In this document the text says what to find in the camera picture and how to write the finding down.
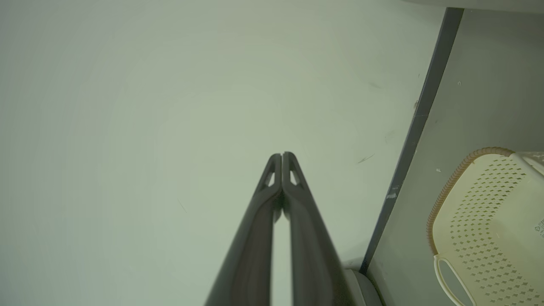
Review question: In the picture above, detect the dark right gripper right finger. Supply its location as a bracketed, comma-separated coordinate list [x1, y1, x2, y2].
[282, 152, 356, 306]

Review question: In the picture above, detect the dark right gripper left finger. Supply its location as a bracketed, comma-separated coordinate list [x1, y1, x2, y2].
[205, 153, 283, 306]

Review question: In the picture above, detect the cream laundry basket brown rim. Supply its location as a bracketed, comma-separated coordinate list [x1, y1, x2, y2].
[426, 147, 544, 306]

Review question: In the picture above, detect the grey fabric sofa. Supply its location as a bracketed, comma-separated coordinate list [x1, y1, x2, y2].
[342, 258, 385, 306]

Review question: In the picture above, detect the dark grey baseboard strip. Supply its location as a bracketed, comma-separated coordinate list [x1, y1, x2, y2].
[359, 7, 465, 276]

